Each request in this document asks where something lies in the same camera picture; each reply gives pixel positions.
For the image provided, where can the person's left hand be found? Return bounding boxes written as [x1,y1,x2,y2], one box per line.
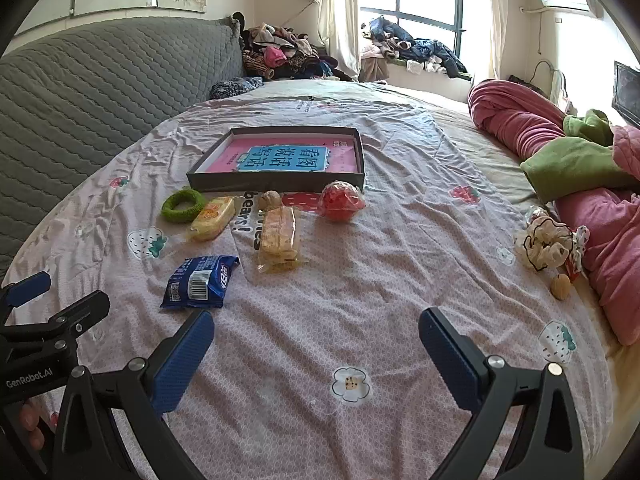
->
[19,399,51,453]

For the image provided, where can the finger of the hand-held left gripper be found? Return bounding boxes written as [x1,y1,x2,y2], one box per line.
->
[0,271,52,328]
[0,290,111,350]

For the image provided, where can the pink quilt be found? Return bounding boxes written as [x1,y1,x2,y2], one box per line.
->
[467,79,640,346]

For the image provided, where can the dark patterned pillow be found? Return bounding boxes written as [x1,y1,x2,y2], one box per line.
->
[209,76,264,101]

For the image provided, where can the red ball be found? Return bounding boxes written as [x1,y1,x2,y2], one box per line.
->
[317,180,366,223]

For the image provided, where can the white curtain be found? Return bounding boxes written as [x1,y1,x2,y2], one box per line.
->
[307,0,362,81]
[482,0,511,81]

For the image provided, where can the pink printed bed sheet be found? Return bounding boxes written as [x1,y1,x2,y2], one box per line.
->
[0,80,621,480]

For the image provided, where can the grey cardboard box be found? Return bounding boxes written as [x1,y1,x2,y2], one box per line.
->
[186,126,366,194]

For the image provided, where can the pile of mixed clothes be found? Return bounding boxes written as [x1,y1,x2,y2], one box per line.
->
[240,12,356,82]

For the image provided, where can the clothes on window sill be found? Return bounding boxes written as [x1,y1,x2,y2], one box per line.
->
[360,16,471,81]

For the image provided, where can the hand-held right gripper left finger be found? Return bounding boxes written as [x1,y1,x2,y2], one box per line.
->
[50,308,216,480]

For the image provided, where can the green blanket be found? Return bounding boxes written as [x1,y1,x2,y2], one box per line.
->
[520,109,640,206]

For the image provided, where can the blue snack packet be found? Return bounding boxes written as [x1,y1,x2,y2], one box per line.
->
[160,255,241,309]

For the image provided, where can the black television screen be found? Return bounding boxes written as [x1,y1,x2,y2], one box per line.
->
[611,61,640,128]

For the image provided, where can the green knitted ring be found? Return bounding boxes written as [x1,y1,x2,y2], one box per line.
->
[160,186,206,224]

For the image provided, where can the clear biscuit packet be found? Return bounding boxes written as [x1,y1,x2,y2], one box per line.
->
[257,205,303,275]

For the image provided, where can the white air conditioner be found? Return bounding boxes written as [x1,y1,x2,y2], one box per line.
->
[539,0,603,18]

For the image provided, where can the yellow snack packet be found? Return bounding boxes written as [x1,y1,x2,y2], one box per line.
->
[187,195,237,242]

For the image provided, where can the small red cartoon packet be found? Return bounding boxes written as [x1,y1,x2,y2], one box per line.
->
[565,225,591,278]

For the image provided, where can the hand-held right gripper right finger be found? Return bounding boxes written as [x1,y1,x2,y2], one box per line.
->
[418,307,586,480]

